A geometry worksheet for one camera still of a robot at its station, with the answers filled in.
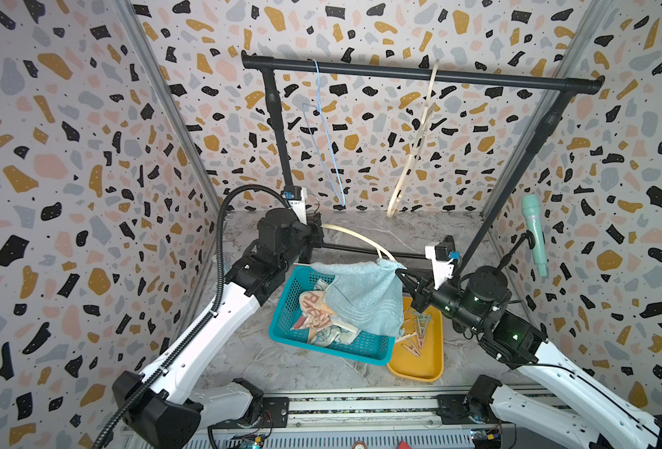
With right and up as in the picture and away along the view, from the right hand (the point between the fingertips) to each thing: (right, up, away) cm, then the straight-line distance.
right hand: (404, 271), depth 63 cm
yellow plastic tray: (+8, -27, +21) cm, 35 cm away
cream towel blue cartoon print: (-17, -21, +20) cm, 33 cm away
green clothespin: (+11, -19, +27) cm, 35 cm away
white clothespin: (+5, -23, +23) cm, 33 cm away
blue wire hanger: (-22, +35, +46) cm, 61 cm away
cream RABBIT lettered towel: (-23, -15, +23) cm, 36 cm away
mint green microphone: (+38, +16, +15) cm, 44 cm away
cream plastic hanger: (-5, +4, +3) cm, 7 cm away
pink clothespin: (+10, -24, +23) cm, 35 cm away
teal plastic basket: (-31, -7, +26) cm, 41 cm away
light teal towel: (-8, -7, +10) cm, 15 cm away
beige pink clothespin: (+6, -26, +21) cm, 34 cm away
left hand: (-19, +14, +7) cm, 24 cm away
